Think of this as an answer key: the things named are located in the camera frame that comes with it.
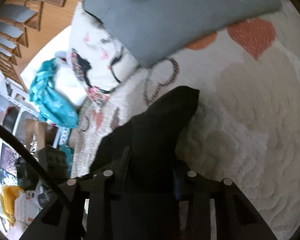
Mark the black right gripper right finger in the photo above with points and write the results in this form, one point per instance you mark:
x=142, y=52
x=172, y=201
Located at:
x=216, y=208

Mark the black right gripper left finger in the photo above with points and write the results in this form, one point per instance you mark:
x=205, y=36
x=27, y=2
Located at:
x=82, y=208

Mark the black pants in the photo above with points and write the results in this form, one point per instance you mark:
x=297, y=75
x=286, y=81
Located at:
x=148, y=208

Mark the yellow bag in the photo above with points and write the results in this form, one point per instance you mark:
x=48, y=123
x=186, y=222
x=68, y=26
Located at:
x=8, y=196

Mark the teal box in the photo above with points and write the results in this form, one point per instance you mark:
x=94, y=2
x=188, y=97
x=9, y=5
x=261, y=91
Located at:
x=69, y=153

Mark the heart-patterned white quilt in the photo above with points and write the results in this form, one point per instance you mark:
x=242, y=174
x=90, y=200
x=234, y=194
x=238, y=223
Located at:
x=247, y=126

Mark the teal cloth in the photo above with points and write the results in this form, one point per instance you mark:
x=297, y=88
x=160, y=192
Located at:
x=53, y=106

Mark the white shelf unit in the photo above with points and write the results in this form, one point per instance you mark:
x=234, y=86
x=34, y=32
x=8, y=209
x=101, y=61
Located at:
x=15, y=109

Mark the white pillow with woman silhouette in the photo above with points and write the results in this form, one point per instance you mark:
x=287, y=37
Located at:
x=99, y=61

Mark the wooden staircase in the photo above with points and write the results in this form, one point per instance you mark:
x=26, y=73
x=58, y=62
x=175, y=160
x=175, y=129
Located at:
x=16, y=18

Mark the grey laptop sleeve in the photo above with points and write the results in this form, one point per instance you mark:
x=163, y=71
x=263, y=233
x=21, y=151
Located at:
x=152, y=30

